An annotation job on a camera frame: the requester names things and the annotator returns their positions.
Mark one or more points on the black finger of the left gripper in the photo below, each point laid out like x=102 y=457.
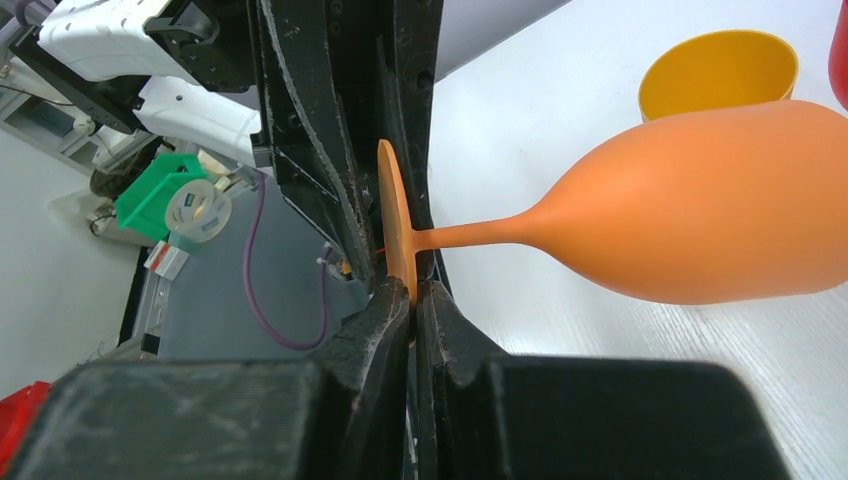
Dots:
x=304 y=129

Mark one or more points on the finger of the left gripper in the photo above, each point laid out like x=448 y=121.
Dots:
x=406 y=69

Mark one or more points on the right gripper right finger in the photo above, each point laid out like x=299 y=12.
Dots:
x=488 y=414

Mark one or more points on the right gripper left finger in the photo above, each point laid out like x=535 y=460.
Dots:
x=338 y=413

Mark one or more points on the yellow wine glass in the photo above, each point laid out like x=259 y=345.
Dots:
x=720 y=69

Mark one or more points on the orange wine glass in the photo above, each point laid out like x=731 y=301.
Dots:
x=698 y=208

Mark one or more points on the red wine glass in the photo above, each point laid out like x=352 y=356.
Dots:
x=837 y=60

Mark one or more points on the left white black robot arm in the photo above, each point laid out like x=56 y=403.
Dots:
x=185 y=69

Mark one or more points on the clear tape roll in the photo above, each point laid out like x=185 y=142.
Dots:
x=198 y=211

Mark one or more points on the green plastic bin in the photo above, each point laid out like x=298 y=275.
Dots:
x=142 y=206

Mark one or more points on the red white small box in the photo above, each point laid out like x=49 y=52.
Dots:
x=166 y=260

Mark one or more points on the red object at corner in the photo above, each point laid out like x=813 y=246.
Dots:
x=17 y=412

